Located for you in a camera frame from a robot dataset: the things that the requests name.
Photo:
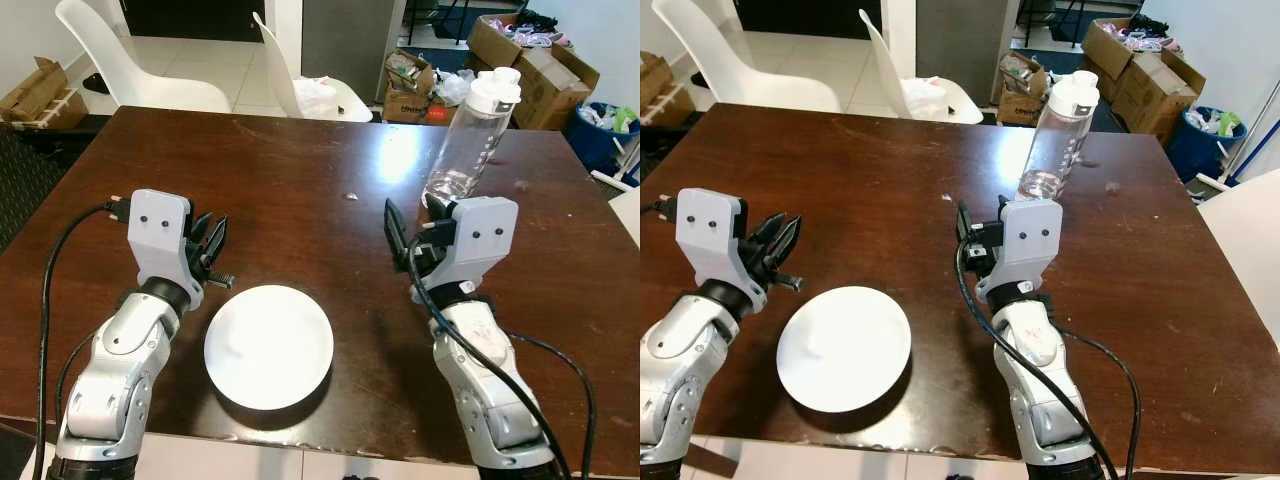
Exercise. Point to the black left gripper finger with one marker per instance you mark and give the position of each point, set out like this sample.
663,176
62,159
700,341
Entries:
785,244
766,234
218,242
201,230

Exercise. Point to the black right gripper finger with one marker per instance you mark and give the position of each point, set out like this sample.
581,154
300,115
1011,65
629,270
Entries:
966,240
397,238

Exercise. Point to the clear bottle with white cap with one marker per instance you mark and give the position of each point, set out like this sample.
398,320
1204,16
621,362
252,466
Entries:
470,140
1055,140

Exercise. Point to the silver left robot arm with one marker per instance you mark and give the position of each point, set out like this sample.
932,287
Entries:
680,350
120,370

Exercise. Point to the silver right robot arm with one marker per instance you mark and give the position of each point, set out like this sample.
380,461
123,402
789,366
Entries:
490,390
1040,390

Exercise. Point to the white round plate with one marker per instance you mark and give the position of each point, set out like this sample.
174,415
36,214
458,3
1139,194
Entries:
268,345
843,350

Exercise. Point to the white chair seat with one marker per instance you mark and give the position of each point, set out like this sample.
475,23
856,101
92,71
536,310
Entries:
1245,230
628,215

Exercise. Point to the small printed cardboard box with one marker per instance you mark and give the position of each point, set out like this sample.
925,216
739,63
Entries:
408,90
1020,90

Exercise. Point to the white plastic bag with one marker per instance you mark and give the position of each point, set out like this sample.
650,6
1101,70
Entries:
925,97
318,97

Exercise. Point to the white plastic chair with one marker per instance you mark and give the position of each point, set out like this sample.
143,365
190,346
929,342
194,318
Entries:
280,70
750,80
893,70
140,80

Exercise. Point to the clear crumpled plastic bag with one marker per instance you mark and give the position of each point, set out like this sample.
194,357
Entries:
452,88

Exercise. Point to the flat open cardboard box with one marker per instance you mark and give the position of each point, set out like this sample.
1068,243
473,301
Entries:
655,90
35,95

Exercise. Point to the dark floor mat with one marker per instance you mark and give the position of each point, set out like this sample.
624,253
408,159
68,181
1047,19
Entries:
20,180

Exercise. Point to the blue waste bin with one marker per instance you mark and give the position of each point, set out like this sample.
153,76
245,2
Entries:
1205,150
595,145

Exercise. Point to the rubbish in blue bin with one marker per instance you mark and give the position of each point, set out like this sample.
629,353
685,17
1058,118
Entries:
610,118
1215,122

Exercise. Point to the large closed cardboard box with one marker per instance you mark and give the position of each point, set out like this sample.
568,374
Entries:
1150,95
550,90

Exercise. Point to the cardboard box holding clothes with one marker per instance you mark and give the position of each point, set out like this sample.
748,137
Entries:
490,50
1105,52

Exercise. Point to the black metal trolley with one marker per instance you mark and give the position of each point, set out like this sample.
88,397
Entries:
1045,20
435,20

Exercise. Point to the pile of colourful clothes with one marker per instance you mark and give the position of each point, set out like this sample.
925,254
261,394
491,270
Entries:
1145,37
525,35

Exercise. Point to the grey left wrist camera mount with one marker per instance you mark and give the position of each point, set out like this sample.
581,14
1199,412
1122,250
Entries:
160,235
710,230

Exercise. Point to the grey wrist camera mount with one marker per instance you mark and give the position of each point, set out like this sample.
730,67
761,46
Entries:
160,235
710,230
480,235
1030,235

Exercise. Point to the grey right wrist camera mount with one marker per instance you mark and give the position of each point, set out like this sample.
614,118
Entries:
1030,235
480,235

